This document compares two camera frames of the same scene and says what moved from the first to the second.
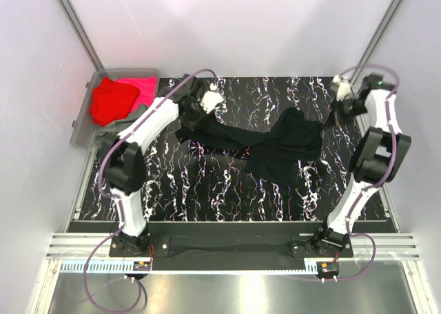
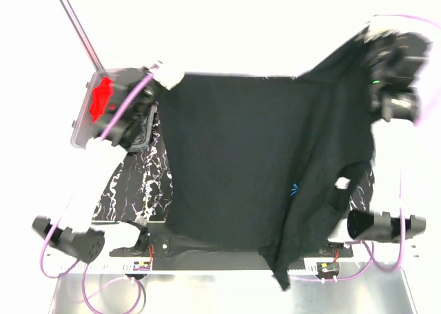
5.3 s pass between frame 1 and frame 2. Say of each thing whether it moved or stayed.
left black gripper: moved
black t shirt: moved
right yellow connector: stayed
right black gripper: moved
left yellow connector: stayed
